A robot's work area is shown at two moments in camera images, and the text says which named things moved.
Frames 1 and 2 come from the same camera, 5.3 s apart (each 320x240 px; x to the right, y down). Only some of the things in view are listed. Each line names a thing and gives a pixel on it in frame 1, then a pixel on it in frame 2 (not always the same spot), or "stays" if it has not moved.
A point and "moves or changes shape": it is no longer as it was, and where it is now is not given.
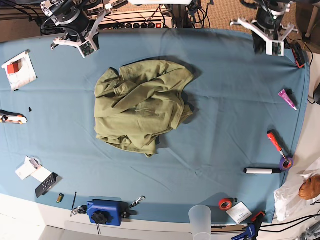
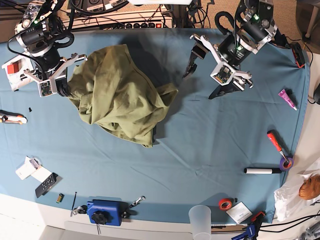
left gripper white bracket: x=274 y=47 -> x=230 y=80
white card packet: x=32 y=166 stays
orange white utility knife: x=8 y=117 stays
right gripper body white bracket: x=87 y=47 -> x=51 y=85
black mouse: x=316 y=94 stays
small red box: x=13 y=68 stays
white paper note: x=239 y=212 stays
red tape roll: x=225 y=204 stays
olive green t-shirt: x=135 y=106 moves or changes shape
